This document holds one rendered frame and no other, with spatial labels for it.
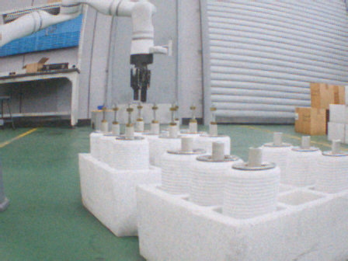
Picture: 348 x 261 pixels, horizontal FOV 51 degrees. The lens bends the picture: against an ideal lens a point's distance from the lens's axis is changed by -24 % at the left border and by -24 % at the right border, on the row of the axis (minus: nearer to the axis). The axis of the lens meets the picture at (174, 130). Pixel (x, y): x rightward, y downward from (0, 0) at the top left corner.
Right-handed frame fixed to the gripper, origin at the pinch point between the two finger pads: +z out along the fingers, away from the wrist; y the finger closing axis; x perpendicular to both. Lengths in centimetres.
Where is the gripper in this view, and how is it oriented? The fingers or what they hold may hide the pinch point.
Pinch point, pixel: (140, 98)
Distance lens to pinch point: 145.3
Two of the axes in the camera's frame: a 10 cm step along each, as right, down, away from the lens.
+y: -2.4, 0.6, -9.7
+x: 9.7, 0.2, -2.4
